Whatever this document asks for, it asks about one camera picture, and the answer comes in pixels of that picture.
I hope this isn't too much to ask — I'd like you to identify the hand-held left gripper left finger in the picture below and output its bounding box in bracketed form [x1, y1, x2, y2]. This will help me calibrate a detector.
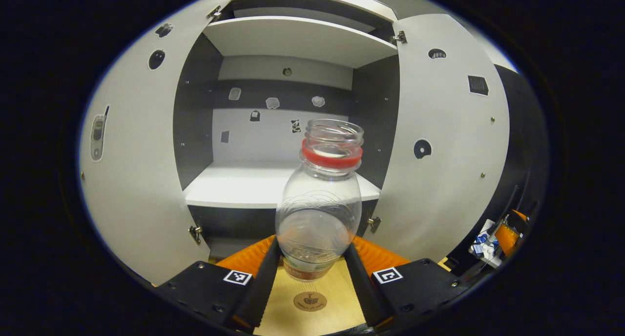
[156, 236, 283, 332]

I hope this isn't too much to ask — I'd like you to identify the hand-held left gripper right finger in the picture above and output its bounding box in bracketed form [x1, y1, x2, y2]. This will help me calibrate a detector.
[342, 236, 462, 327]

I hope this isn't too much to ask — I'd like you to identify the clear plastic bottle red ring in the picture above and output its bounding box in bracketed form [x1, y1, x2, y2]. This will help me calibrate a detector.
[275, 119, 365, 283]

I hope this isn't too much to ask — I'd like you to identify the white cabinet door phone sticker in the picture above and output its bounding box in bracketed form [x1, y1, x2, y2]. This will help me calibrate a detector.
[78, 0, 232, 285]

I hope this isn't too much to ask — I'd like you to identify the white and grey cabinet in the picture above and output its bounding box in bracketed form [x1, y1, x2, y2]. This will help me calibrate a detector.
[173, 0, 401, 261]

